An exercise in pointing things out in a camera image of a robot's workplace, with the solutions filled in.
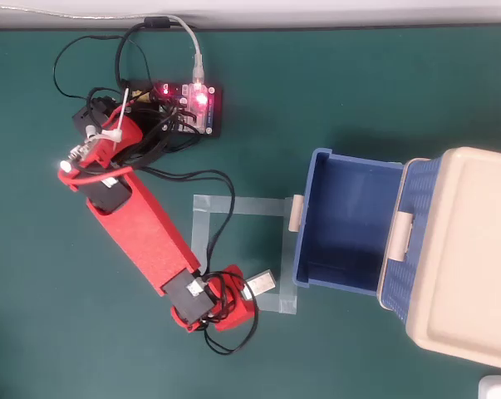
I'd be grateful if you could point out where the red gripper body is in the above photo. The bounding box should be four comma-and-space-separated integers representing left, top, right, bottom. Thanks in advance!
208, 276, 255, 333

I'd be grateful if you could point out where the red fixed gripper finger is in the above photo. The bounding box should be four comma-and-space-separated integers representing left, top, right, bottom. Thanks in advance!
239, 295, 260, 323

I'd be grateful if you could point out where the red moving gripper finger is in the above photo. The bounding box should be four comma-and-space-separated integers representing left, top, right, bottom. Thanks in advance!
225, 264, 248, 292

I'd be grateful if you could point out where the white rectangular cube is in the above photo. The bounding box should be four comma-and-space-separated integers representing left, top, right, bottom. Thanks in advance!
241, 269, 276, 300

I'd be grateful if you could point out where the blue drawer with short handle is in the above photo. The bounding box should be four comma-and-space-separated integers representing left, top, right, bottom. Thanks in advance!
287, 147, 405, 297

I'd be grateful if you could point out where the beige drawer cabinet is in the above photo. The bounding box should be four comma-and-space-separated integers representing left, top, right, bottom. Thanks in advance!
376, 145, 501, 372

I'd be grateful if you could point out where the black controller board with LEDs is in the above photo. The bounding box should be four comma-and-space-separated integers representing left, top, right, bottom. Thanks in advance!
123, 78, 225, 140

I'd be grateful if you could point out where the white zip tie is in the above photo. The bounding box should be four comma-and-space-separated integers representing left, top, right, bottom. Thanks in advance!
86, 86, 130, 154

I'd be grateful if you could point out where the white object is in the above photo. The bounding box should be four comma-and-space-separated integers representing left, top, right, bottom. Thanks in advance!
477, 375, 501, 399

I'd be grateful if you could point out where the thin black servo cable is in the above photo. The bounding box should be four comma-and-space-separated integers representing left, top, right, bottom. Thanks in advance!
52, 33, 260, 356

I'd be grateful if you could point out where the blue drawer with long handle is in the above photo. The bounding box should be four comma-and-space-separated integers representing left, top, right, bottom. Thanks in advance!
378, 157, 442, 329

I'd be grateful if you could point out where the translucent white USB cable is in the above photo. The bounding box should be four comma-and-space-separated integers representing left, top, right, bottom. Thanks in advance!
0, 3, 206, 84

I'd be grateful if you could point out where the thick black power cable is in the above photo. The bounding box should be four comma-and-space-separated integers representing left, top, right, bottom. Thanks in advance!
115, 15, 171, 91

